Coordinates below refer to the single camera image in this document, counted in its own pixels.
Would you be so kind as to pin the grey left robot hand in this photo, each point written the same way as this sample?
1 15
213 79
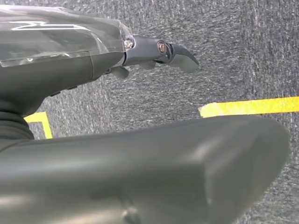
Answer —
58 55

